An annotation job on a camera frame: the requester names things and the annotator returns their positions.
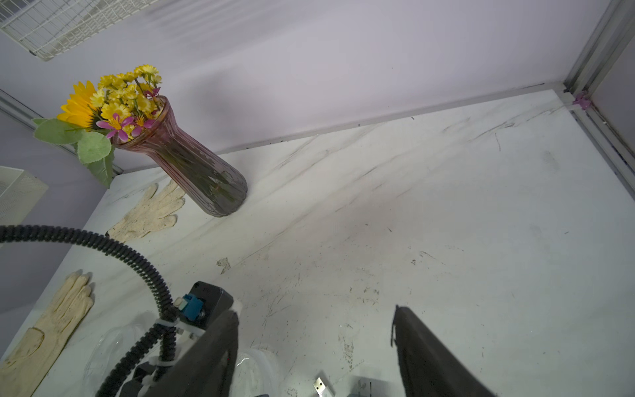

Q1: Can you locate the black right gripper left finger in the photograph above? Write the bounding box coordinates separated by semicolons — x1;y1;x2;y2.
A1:
146;310;239;397

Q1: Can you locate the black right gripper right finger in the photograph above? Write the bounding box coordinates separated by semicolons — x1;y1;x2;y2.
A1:
391;306;494;396

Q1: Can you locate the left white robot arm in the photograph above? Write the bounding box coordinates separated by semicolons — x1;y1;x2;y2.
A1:
1;225;178;396

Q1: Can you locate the cream knit work glove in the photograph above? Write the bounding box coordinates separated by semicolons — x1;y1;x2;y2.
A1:
106;181;185;243

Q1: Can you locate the dark ribbed glass vase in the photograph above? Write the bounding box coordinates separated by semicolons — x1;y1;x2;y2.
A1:
114;96;248;218

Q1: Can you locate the yellow leather work glove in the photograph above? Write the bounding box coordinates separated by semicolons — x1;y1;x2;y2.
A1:
1;273;94;396

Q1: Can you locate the yellow flower bouquet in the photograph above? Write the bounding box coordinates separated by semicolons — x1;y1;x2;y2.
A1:
33;65;165;188

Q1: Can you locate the white wire wall basket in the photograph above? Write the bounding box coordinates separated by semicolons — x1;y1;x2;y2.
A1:
1;0;153;61

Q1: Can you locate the aluminium frame profile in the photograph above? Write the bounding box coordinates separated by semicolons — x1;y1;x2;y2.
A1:
564;1;634;195

